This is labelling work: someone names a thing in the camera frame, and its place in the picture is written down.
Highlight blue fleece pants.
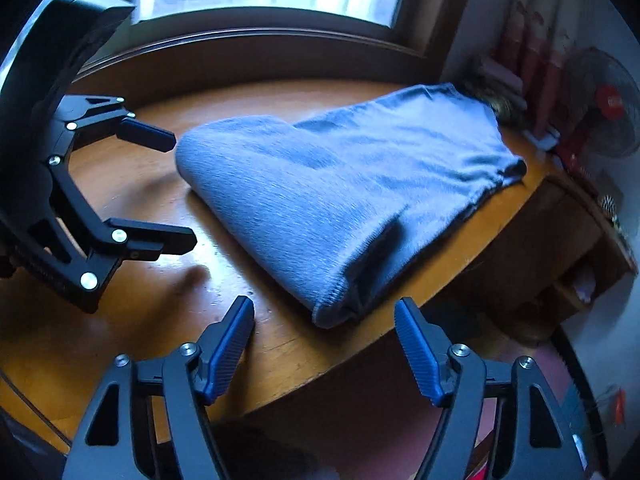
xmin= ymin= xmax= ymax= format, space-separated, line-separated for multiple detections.
xmin=175 ymin=82 xmax=528 ymax=330

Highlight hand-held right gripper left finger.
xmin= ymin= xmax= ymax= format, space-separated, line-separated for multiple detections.
xmin=62 ymin=296 xmax=256 ymax=480

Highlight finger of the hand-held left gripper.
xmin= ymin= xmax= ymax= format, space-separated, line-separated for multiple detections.
xmin=55 ymin=96 xmax=176 ymax=153
xmin=30 ymin=157 xmax=197 ymax=313

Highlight wooden window sill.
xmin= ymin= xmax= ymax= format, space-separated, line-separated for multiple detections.
xmin=75 ymin=25 xmax=441 ymax=106

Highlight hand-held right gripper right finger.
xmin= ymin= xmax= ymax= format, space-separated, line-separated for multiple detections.
xmin=394 ymin=298 xmax=586 ymax=480

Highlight red standing fan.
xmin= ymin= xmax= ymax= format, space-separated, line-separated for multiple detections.
xmin=555 ymin=46 xmax=640 ymax=181

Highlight small white box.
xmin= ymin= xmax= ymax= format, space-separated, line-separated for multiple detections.
xmin=522 ymin=127 xmax=561 ymax=153

